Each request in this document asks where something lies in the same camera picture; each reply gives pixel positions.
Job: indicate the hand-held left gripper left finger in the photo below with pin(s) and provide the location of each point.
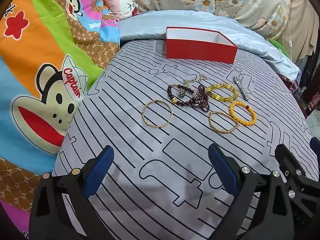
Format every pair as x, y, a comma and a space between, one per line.
100, 170

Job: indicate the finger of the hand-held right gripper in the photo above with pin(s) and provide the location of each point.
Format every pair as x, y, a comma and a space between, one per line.
290, 165
315, 146

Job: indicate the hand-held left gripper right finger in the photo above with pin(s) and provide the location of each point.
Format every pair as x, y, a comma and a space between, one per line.
222, 167

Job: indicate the gold bangle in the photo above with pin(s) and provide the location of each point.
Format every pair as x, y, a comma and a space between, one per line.
147, 123

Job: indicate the silver wristwatch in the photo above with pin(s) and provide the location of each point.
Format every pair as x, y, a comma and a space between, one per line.
237, 80

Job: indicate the gold dangling earring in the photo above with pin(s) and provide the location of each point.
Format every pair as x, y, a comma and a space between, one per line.
203, 77

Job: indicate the silver earrings pair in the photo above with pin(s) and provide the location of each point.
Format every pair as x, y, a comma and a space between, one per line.
187, 81

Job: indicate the red cardboard box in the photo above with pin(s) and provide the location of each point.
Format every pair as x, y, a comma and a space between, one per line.
200, 47

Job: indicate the grey striped bed sheet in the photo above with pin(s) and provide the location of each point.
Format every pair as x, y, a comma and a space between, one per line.
155, 175

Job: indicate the dark metal rack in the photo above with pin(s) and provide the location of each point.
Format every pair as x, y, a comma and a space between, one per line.
310, 85

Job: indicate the green plastic object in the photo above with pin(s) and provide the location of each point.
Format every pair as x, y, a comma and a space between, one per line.
280, 47

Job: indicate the beige curtain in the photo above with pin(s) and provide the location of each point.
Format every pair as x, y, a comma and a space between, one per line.
302, 17

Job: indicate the colourful cartoon monkey blanket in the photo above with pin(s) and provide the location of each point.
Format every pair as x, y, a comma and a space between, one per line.
37, 55

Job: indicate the light blue quilt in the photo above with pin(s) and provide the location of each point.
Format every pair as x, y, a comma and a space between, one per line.
142, 25

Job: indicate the pink rabbit pillow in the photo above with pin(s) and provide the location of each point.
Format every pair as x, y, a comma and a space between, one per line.
120, 2

